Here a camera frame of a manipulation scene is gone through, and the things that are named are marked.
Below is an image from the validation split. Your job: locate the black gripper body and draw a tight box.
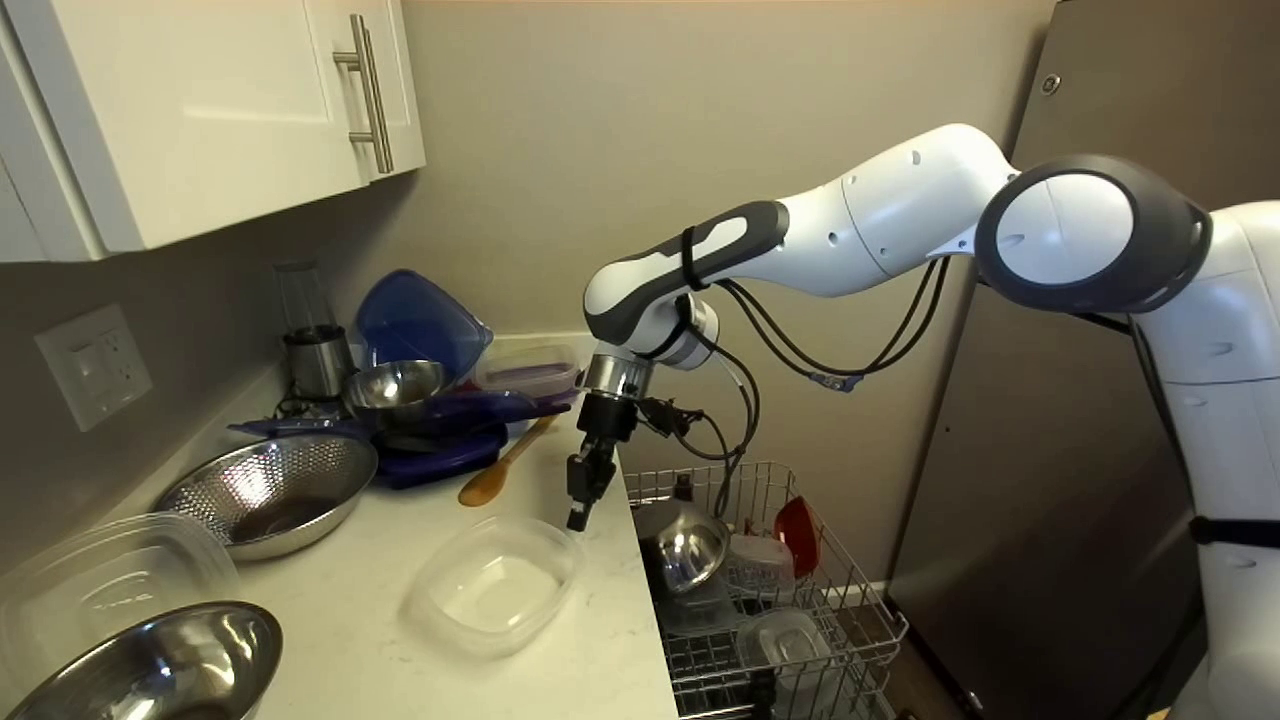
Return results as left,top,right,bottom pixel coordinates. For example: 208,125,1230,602
570,348,659,465

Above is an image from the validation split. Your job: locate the clear plastic bowl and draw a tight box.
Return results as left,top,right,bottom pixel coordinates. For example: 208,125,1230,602
397,516,588,664

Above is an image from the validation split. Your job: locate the small steel bowl in rack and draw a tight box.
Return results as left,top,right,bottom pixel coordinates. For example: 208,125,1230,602
654,507,734,596

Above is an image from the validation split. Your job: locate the blue plastic bowl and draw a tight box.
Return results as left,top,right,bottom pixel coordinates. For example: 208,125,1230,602
351,267,496,393

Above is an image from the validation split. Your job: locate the large steel mixing bowl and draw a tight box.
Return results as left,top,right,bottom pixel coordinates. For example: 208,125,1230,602
148,434,383,570

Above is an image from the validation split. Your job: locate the shiny steel bowl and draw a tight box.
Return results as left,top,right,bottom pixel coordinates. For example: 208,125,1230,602
3,596,287,720

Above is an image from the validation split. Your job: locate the wooden spoon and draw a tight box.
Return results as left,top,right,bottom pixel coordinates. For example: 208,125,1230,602
456,411,565,512

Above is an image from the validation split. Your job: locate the clear storage container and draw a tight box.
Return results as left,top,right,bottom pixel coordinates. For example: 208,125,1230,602
721,530,803,606
730,606,835,706

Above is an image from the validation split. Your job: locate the orange red utensil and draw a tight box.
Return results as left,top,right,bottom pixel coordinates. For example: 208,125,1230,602
770,494,826,579

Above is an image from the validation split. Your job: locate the steel cup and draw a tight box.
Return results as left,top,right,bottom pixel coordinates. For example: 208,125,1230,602
279,320,354,403

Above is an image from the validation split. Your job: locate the clear drinking glass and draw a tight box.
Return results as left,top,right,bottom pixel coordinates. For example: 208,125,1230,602
271,255,337,337

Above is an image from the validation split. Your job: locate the grey refrigerator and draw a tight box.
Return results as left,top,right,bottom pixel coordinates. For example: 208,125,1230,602
884,0,1280,720

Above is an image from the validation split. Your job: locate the large clear plastic container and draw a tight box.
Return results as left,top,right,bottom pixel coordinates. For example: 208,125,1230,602
0,507,250,672

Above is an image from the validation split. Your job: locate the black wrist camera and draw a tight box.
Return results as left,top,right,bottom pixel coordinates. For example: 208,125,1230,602
636,398,699,443

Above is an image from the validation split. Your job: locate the black camera cable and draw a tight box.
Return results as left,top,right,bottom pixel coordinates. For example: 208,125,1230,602
636,337,762,516

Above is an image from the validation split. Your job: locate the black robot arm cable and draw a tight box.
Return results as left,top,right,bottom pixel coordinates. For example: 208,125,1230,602
717,254,956,398

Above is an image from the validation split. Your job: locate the wire dishwasher rack with dishes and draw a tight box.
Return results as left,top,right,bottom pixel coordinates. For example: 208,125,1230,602
629,456,911,720

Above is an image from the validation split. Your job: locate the steel cabinet handle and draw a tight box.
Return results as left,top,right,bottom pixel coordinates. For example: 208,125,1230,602
328,13,400,177

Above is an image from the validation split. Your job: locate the white wall outlet plate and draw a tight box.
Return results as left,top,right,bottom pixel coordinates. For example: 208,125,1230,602
31,301,156,436

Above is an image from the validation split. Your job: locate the white wall cabinet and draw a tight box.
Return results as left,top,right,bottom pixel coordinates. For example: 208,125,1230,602
0,0,430,267

